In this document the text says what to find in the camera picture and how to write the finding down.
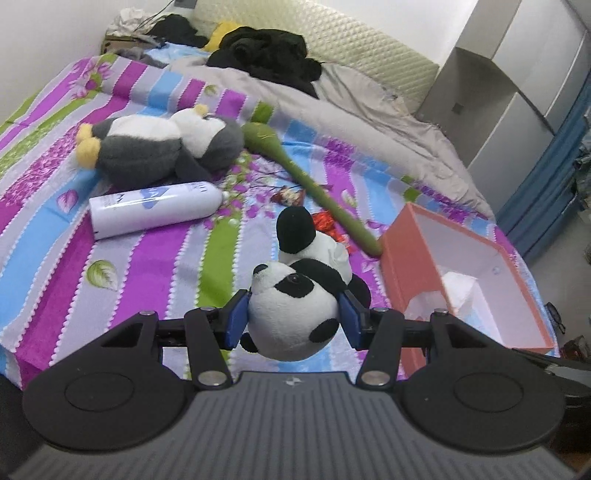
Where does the cream quilted headboard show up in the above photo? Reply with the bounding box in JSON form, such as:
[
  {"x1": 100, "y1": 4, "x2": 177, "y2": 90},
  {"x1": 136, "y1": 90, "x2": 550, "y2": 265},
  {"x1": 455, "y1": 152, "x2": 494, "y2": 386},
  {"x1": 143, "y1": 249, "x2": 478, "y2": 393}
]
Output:
[{"x1": 190, "y1": 0, "x2": 440, "y2": 111}]

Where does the grey wardrobe cabinet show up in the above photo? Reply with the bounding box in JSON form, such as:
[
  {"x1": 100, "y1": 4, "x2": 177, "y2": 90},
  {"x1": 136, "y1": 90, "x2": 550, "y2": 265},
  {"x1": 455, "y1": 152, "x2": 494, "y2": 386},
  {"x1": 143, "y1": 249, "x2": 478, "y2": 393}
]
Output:
[{"x1": 417, "y1": 1, "x2": 590, "y2": 217}]

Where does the white tissue paper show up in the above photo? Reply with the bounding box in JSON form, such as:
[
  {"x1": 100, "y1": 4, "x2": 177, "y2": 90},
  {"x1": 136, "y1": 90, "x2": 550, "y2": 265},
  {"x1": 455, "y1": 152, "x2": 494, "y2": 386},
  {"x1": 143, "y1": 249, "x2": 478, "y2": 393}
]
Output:
[{"x1": 406, "y1": 271, "x2": 479, "y2": 322}]

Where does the green plush massage stick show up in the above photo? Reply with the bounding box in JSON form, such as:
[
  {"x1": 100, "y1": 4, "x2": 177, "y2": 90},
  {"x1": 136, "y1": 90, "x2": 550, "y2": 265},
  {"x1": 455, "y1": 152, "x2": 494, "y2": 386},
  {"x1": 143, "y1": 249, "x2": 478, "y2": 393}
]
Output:
[{"x1": 242, "y1": 122, "x2": 383, "y2": 258}]

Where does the white spray bottle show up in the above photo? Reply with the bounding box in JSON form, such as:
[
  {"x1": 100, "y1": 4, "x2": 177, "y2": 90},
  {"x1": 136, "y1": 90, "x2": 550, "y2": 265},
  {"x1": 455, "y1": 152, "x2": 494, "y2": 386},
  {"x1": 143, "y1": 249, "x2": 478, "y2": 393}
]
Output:
[{"x1": 89, "y1": 181, "x2": 228, "y2": 240}]

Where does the red foil candy wrapper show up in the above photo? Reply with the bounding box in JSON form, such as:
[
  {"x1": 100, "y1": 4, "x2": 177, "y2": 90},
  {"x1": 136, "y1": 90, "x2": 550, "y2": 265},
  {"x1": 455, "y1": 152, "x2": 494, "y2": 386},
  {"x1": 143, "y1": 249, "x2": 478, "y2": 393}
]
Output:
[{"x1": 311, "y1": 210, "x2": 356, "y2": 253}]

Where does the black clothes pile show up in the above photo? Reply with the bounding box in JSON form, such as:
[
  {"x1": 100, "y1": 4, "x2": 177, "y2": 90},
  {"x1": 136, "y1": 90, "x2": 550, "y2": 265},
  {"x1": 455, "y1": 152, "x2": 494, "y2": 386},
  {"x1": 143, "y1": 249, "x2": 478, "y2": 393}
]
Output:
[{"x1": 206, "y1": 27, "x2": 322, "y2": 99}]

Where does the grey white penguin plush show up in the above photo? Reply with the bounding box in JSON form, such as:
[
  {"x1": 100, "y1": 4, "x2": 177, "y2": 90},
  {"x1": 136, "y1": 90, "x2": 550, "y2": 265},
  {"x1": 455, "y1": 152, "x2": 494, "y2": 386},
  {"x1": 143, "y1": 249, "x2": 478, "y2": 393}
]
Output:
[{"x1": 75, "y1": 105, "x2": 245, "y2": 191}]

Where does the small panda plush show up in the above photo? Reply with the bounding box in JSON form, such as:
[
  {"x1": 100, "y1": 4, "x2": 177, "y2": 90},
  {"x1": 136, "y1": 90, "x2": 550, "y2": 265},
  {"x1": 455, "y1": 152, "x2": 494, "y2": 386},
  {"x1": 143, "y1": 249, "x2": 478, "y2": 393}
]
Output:
[{"x1": 240, "y1": 206, "x2": 372, "y2": 362}]

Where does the pink cardboard box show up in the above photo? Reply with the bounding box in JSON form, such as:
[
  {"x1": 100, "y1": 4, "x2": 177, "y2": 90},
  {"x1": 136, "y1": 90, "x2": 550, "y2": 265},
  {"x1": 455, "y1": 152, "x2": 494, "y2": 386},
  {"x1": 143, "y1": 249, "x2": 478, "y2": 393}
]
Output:
[{"x1": 380, "y1": 203, "x2": 557, "y2": 354}]

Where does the grey duvet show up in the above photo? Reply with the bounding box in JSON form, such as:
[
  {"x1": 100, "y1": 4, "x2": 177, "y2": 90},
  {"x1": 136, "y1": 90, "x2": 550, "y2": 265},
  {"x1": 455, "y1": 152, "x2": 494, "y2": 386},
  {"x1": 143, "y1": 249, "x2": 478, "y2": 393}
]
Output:
[{"x1": 169, "y1": 57, "x2": 495, "y2": 220}]

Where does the cardboard box bedside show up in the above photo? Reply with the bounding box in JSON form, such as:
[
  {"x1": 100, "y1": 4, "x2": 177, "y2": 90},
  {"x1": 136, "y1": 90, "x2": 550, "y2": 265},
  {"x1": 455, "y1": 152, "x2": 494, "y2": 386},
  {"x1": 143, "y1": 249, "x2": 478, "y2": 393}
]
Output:
[{"x1": 100, "y1": 35, "x2": 150, "y2": 54}]

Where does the striped colourful bed sheet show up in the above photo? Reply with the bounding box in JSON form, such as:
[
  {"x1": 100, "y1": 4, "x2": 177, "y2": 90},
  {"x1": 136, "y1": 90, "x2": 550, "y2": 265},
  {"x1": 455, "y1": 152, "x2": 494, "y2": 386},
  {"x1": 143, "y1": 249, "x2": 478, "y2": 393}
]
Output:
[{"x1": 1, "y1": 54, "x2": 558, "y2": 388}]

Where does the white clothes heap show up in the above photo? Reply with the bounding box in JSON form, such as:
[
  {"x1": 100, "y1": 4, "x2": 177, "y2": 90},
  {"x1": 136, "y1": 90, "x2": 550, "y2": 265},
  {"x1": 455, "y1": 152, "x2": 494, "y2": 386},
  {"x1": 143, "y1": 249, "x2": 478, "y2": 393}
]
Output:
[{"x1": 105, "y1": 7, "x2": 160, "y2": 37}]

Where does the yellow pillow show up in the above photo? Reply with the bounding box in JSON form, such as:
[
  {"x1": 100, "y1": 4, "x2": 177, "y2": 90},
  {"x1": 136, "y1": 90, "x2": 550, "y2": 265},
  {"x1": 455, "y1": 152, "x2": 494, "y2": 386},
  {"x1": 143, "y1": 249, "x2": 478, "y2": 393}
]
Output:
[{"x1": 202, "y1": 21, "x2": 242, "y2": 53}]

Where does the brown cartoon candy wrapper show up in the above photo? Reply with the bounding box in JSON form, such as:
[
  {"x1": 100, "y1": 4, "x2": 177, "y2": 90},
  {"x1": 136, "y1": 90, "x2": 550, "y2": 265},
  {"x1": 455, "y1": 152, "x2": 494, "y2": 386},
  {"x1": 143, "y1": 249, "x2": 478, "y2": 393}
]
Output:
[{"x1": 270, "y1": 186, "x2": 305, "y2": 207}]

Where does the blue curtain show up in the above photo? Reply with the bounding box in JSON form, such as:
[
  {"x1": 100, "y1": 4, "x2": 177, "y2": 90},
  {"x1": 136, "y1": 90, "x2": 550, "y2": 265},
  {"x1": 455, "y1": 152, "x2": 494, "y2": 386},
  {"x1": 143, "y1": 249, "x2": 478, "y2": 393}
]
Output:
[{"x1": 497, "y1": 81, "x2": 590, "y2": 262}]

